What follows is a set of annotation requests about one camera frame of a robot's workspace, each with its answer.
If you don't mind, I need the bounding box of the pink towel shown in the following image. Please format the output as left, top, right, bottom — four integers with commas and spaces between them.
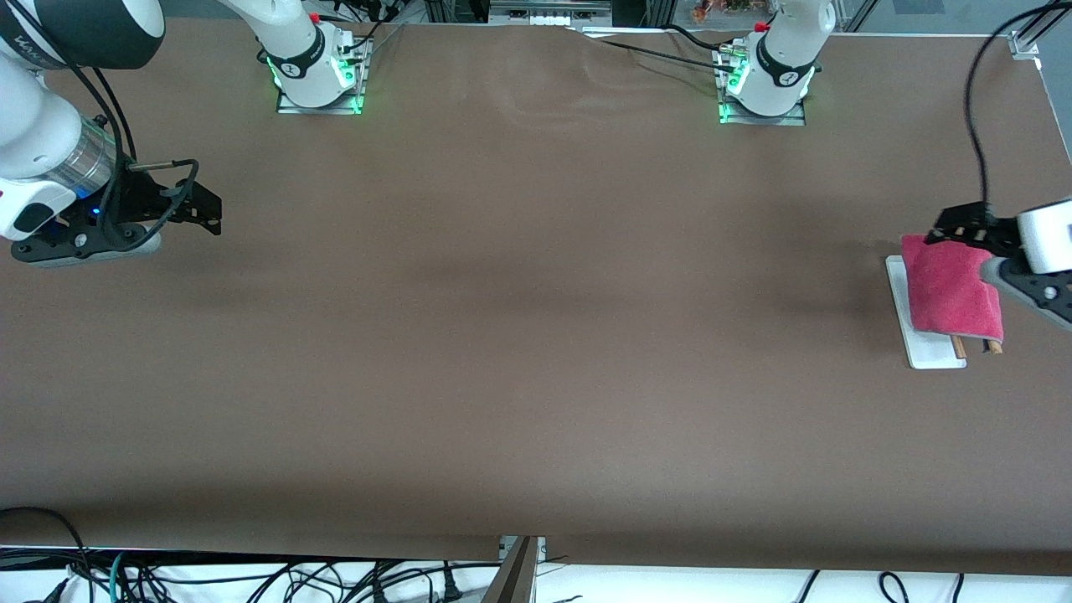
900, 233, 1005, 344

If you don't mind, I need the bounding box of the white rectangular tray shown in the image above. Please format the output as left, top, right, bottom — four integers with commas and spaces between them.
885, 254, 1005, 370

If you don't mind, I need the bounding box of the orange colourful item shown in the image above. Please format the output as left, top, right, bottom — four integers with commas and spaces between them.
691, 0, 776, 23

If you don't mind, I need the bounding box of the brown table cover sheet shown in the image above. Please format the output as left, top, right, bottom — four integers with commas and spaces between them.
0, 17, 1072, 579

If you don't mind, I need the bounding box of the grey metal box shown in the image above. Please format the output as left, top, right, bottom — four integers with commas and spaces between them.
488, 0, 614, 26

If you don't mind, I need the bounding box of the brown table leg beam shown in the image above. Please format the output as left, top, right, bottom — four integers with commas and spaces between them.
482, 536, 541, 603

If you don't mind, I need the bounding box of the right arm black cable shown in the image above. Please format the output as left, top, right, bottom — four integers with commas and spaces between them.
0, 0, 202, 252

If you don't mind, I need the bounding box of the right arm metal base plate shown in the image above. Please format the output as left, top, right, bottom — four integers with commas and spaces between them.
275, 38, 374, 116

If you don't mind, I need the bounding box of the silver aluminium frame profile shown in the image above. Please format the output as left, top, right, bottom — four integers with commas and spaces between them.
1009, 0, 1072, 61

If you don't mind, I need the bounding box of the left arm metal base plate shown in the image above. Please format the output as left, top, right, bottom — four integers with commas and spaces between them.
716, 46, 807, 127

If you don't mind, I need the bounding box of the black cable bunch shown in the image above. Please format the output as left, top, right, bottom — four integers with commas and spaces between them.
322, 0, 405, 53

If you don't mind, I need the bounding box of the thick black looped cable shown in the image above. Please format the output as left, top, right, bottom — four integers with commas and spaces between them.
0, 506, 95, 603

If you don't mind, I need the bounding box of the short black base cable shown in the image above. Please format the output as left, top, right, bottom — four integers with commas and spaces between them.
662, 23, 742, 59

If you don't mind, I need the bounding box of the long black base cable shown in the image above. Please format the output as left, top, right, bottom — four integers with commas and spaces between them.
566, 28, 731, 72

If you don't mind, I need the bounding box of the tangled black cable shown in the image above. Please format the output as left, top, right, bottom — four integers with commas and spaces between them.
126, 559, 503, 603

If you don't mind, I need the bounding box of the black plug cable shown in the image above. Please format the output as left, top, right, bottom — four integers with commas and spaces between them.
423, 563, 466, 603

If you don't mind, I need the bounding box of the silver metal bracket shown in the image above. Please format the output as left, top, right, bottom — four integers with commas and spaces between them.
500, 536, 547, 564

